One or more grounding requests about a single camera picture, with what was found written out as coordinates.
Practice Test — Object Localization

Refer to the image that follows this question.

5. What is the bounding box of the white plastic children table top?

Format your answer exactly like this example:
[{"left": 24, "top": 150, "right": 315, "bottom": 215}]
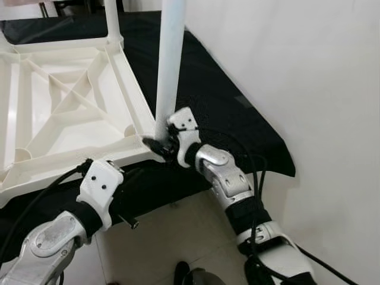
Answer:
[{"left": 0, "top": 36, "right": 164, "bottom": 208}]

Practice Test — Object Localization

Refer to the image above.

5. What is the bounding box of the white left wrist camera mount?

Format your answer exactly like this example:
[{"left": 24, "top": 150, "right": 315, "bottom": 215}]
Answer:
[{"left": 77, "top": 159, "right": 125, "bottom": 231}]

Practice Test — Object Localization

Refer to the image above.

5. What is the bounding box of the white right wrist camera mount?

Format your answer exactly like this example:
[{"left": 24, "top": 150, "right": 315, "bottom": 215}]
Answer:
[{"left": 167, "top": 107, "right": 202, "bottom": 168}]

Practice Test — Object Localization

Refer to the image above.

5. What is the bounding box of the robot right leg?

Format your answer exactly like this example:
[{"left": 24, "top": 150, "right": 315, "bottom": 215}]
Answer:
[{"left": 173, "top": 261, "right": 226, "bottom": 285}]

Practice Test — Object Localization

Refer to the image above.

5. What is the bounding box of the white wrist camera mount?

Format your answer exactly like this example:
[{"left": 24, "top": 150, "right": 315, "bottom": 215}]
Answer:
[
  {"left": 77, "top": 159, "right": 125, "bottom": 231},
  {"left": 167, "top": 107, "right": 202, "bottom": 168}
]

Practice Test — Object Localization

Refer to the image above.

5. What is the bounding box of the clear tape strip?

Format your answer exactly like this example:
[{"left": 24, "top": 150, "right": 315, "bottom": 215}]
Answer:
[{"left": 235, "top": 95, "right": 253, "bottom": 109}]

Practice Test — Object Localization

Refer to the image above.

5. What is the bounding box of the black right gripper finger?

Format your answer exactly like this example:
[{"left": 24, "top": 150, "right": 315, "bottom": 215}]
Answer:
[{"left": 142, "top": 137, "right": 170, "bottom": 156}]

